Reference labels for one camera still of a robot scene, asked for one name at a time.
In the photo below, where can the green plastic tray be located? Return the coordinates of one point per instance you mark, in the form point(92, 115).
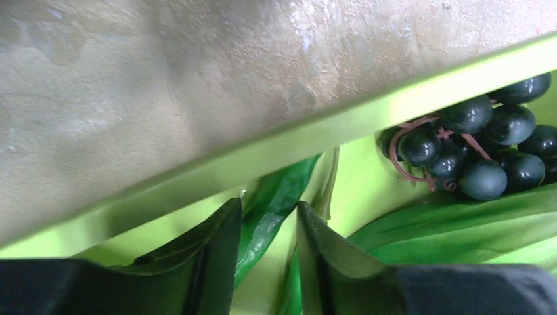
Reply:
point(273, 173)

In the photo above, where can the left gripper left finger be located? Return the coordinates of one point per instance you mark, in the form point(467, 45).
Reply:
point(191, 274)

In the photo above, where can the toy leek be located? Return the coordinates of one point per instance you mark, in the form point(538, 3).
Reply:
point(400, 223)

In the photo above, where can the black toy grapes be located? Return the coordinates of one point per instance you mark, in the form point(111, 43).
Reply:
point(484, 147)

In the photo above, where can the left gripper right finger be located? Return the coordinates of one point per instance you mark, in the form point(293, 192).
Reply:
point(338, 278)

